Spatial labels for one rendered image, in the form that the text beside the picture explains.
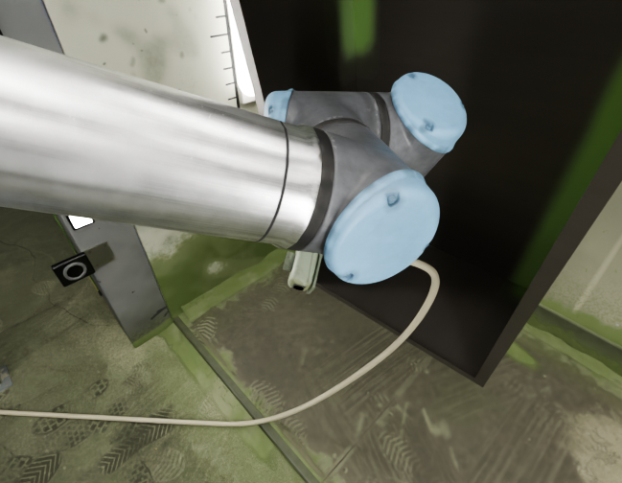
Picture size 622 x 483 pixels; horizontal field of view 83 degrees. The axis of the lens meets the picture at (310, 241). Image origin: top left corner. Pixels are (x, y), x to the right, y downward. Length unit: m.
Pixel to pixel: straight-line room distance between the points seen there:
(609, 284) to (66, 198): 1.72
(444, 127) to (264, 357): 1.26
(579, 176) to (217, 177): 0.84
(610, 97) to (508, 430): 1.08
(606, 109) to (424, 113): 0.53
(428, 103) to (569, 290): 1.43
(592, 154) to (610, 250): 0.88
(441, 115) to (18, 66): 0.34
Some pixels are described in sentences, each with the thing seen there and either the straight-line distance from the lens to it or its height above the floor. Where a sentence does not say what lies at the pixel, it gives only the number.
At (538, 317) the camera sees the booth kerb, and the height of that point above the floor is 0.10.
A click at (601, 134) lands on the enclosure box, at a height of 1.04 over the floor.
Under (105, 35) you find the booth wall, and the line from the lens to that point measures 1.20.
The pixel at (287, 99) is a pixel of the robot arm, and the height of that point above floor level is 1.21.
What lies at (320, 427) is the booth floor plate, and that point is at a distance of 1.38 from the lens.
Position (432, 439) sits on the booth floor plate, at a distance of 1.42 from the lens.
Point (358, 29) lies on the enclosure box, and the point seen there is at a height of 1.16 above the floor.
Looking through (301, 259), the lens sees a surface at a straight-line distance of 0.63.
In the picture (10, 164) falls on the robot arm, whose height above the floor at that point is 1.24.
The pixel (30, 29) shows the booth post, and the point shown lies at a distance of 1.15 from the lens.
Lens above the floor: 1.32
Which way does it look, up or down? 40 degrees down
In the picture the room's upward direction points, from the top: straight up
